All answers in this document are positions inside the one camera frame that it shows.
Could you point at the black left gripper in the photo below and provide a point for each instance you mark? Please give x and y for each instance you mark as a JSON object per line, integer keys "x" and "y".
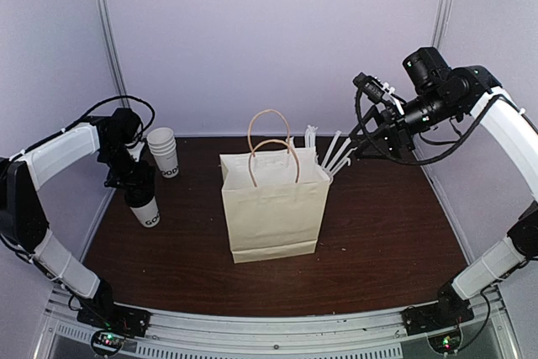
{"x": 140, "y": 176}

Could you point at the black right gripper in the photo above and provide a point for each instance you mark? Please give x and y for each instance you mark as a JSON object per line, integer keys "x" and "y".
{"x": 392, "y": 125}

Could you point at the white paper coffee cup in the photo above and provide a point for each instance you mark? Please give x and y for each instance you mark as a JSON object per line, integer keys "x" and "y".
{"x": 148, "y": 215}

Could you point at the brown paper takeout bag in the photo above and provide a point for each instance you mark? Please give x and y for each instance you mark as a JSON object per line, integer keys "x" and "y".
{"x": 274, "y": 198}

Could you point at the black plastic cup lid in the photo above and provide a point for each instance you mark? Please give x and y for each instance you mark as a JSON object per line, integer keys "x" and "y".
{"x": 136, "y": 198}

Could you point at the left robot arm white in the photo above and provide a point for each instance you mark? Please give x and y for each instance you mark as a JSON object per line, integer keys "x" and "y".
{"x": 115, "y": 141}

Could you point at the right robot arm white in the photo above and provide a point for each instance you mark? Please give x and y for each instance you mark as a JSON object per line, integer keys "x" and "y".
{"x": 498, "y": 186}

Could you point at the stack of white paper cups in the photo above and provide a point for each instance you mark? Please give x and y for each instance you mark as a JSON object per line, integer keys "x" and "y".
{"x": 163, "y": 147}

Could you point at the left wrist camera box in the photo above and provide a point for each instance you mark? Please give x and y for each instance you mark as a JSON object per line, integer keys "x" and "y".
{"x": 125, "y": 125}

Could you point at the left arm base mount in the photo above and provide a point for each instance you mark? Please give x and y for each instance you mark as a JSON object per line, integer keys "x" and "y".
{"x": 115, "y": 323}

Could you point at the right aluminium corner post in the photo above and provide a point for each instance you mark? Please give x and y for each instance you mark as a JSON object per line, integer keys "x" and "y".
{"x": 441, "y": 22}

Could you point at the aluminium corner post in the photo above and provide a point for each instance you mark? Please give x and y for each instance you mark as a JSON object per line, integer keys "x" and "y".
{"x": 111, "y": 51}
{"x": 441, "y": 22}

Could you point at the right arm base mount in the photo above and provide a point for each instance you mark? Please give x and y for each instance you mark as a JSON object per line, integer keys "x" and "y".
{"x": 442, "y": 320}

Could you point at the aluminium front rail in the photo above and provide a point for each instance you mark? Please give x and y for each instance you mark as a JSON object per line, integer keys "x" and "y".
{"x": 376, "y": 334}

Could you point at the left aluminium corner post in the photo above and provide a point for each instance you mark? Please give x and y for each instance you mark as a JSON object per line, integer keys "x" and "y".
{"x": 111, "y": 51}

